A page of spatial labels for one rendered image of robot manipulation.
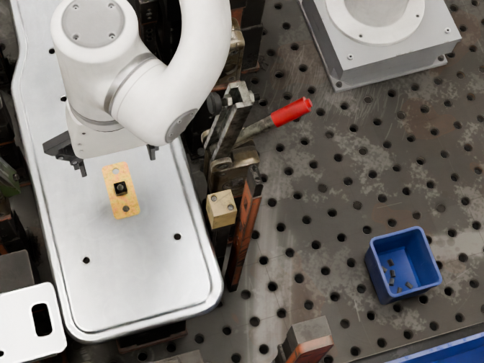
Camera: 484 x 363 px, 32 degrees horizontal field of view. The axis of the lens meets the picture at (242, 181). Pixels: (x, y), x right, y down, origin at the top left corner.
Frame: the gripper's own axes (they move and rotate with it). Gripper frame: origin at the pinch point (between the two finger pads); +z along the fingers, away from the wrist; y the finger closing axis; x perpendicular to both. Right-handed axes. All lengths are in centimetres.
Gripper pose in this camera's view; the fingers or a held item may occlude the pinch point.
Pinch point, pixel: (116, 155)
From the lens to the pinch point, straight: 110.5
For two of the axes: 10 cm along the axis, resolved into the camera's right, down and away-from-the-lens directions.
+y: -9.6, 2.4, -1.7
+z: -0.7, 3.8, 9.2
